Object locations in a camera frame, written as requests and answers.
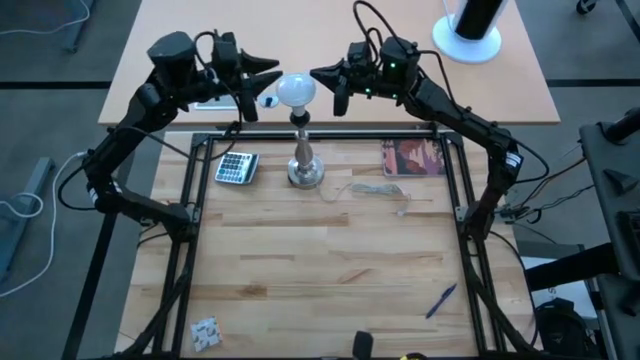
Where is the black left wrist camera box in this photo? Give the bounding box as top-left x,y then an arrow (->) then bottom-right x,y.
211,31 -> 240,71

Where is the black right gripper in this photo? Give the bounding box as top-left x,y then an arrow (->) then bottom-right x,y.
310,58 -> 382,118

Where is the grey pocket calculator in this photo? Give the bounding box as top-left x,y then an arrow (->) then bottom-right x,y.
213,151 -> 260,186

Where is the black floor cable bundle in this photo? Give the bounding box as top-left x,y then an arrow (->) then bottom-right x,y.
497,149 -> 596,226

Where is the grey desk leg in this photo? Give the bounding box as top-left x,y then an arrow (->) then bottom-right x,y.
63,0 -> 97,55

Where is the coiled white floor cable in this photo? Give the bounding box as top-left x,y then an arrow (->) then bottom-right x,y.
0,191 -> 45,220

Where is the silver table lamp stand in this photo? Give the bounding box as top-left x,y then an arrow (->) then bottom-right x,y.
287,112 -> 326,190

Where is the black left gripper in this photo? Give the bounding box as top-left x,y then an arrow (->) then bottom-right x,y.
202,48 -> 285,124

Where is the beige office desk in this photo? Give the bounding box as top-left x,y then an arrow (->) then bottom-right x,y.
97,0 -> 561,126

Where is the black leader arm handle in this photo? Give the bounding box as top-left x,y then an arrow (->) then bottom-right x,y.
352,329 -> 375,360

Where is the thin white floor cable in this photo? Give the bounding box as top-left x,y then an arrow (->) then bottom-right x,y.
0,0 -> 91,37

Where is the black aluminium table frame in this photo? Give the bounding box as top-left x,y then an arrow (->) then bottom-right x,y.
112,122 -> 541,360

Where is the grey desk foot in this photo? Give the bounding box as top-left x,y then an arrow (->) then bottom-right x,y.
0,157 -> 55,284

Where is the black slanted beam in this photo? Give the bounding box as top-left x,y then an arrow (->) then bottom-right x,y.
524,243 -> 621,292

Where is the blue pen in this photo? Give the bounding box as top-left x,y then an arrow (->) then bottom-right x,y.
424,282 -> 458,320

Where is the red patterned notebook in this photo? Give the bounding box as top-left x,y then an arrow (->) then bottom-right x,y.
380,138 -> 446,178

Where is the white light bulb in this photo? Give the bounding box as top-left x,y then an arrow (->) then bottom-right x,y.
276,72 -> 318,117

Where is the white tower fan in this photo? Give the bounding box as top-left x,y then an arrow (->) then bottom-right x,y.
430,0 -> 509,65

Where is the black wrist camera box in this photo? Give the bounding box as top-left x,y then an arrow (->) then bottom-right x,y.
347,40 -> 374,71
211,31 -> 240,71

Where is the long white floor cable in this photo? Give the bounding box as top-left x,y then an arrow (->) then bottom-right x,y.
0,147 -> 97,300

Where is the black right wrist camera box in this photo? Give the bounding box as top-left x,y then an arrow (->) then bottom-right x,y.
347,40 -> 374,71

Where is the silver smartphone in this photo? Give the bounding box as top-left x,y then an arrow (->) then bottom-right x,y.
193,94 -> 241,111

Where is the black backpack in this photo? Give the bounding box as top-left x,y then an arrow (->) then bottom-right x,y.
532,297 -> 601,360

